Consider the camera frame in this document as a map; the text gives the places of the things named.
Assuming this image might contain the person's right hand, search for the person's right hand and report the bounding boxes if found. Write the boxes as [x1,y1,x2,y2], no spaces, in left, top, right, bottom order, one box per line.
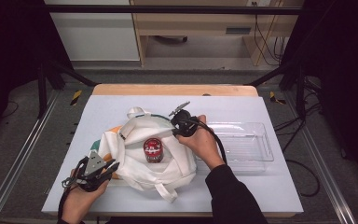
[176,114,226,171]

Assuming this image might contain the aluminium floor rail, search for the aluminium floor rail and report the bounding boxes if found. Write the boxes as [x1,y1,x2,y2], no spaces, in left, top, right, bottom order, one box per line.
[0,89,61,224]
[283,92,357,224]

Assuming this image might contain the person's left hand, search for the person's left hand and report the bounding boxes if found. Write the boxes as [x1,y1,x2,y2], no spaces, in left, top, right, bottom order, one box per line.
[62,169,110,224]

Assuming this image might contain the clear plastic tray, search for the clear plastic tray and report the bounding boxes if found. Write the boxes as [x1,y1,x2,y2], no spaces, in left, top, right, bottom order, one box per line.
[195,121,275,174]

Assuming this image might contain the white table mat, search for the white table mat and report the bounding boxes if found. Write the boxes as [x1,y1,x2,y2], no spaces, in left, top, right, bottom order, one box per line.
[41,94,305,217]

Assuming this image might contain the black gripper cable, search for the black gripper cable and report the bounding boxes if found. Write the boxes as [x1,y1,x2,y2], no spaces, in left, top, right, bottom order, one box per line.
[57,176,76,220]
[189,118,228,166]

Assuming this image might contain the black metal stand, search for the black metal stand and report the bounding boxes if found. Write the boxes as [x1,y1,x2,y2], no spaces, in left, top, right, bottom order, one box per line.
[247,61,310,120]
[36,58,98,119]

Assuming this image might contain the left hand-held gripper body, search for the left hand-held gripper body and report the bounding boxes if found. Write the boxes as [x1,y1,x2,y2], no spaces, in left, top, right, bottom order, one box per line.
[61,151,110,192]

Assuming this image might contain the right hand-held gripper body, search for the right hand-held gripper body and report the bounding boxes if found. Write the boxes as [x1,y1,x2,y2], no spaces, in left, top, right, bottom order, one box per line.
[168,101,200,136]

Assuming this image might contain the wooden desk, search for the wooden desk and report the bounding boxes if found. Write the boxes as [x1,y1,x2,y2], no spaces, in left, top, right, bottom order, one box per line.
[130,0,306,67]

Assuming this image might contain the yellow black tape strip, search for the yellow black tape strip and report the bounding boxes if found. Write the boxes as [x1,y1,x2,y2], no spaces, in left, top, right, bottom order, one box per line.
[70,90,84,106]
[268,91,287,105]

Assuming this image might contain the white cabinet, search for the white cabinet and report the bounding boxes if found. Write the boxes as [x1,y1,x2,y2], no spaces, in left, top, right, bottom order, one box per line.
[44,0,141,62]

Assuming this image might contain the grey desk label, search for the grey desk label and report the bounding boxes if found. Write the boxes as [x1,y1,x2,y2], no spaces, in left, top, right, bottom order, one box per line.
[225,27,253,35]

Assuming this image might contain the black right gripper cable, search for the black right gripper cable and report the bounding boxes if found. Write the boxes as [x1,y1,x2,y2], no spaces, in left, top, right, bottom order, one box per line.
[189,118,228,166]

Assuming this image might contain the black horizontal frame bar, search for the black horizontal frame bar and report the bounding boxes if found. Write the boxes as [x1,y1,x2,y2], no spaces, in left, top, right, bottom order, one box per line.
[43,4,303,15]

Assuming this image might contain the red can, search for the red can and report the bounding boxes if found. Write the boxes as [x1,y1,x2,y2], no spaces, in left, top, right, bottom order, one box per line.
[143,137,165,164]

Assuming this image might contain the hanging desk cables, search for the hanging desk cables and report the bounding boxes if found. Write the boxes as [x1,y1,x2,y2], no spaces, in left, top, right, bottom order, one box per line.
[252,1,289,67]

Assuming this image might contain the black floor cables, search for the black floor cables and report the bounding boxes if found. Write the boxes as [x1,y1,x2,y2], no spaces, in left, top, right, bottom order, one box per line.
[272,77,324,199]

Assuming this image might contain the white patterned tote bag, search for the white patterned tote bag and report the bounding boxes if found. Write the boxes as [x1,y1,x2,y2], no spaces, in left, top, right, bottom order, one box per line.
[89,106,199,203]

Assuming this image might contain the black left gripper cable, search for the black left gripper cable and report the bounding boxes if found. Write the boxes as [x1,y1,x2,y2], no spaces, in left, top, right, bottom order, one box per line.
[57,176,76,220]

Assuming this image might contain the thin floor cable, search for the thin floor cable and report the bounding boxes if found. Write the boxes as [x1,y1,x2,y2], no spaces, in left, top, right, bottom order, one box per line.
[0,100,21,119]

